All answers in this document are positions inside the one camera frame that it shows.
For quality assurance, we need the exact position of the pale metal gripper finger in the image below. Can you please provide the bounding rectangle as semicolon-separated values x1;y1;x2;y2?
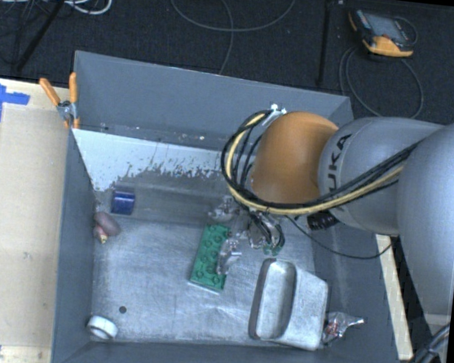
215;249;243;277
222;237;243;257

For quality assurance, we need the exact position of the green flat block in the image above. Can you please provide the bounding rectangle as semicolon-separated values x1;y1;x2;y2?
187;220;243;298

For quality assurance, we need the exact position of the grey metal bin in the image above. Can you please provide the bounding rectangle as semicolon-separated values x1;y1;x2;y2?
36;49;436;363

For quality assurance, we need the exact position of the blue block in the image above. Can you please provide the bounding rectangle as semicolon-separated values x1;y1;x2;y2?
109;189;137;217

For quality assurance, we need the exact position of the silver foil wrapper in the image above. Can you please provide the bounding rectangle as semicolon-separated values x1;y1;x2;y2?
320;309;367;351

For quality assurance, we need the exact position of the brown toy animal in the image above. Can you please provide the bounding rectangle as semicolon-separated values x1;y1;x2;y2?
90;210;125;246

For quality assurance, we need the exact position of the pale wood flat board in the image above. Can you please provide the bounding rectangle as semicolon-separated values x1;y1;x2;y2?
0;102;82;356

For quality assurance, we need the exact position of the white ring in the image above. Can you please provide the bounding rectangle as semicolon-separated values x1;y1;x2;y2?
85;314;121;343

